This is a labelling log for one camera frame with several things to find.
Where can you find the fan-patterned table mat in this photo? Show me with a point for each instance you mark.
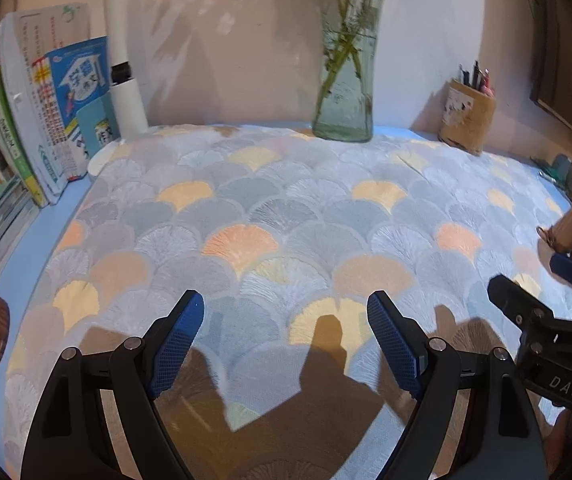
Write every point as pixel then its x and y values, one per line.
pixel 291 210

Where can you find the beige pen holder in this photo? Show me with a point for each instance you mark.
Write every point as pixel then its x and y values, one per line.
pixel 466 120

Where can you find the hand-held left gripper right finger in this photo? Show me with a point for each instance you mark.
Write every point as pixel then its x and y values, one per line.
pixel 396 345

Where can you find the bunch of pens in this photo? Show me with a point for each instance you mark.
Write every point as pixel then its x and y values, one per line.
pixel 478 77

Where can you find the row of books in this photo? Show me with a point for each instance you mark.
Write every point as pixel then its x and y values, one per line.
pixel 40 110

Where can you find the green box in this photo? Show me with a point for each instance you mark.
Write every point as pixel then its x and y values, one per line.
pixel 566 172

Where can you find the beige handbag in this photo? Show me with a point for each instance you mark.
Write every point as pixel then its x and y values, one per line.
pixel 568 227

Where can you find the glass vase with green stems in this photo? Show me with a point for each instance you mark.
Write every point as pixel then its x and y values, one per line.
pixel 346 85

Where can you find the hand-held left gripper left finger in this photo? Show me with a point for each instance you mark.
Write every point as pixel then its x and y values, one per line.
pixel 178 340

